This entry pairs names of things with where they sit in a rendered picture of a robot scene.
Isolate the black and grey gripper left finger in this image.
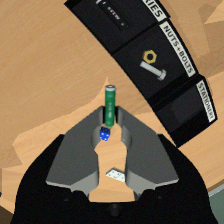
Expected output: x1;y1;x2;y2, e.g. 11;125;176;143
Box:
10;105;105;224

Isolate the black battery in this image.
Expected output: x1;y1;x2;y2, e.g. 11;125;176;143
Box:
96;0;130;31

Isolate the black rack of three labelled bins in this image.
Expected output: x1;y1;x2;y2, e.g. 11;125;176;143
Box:
64;0;218;148

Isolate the brass hex nut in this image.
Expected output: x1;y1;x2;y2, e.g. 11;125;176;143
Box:
142;50;157;64

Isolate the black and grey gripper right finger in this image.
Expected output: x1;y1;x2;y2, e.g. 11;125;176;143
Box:
115;105;218;224

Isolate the green battery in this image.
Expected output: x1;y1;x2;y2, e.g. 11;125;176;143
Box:
105;85;116;127

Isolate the blue die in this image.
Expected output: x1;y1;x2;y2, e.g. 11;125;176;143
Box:
100;126;110;141

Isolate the white domino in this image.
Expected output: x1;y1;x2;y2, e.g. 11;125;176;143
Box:
106;167;125;182

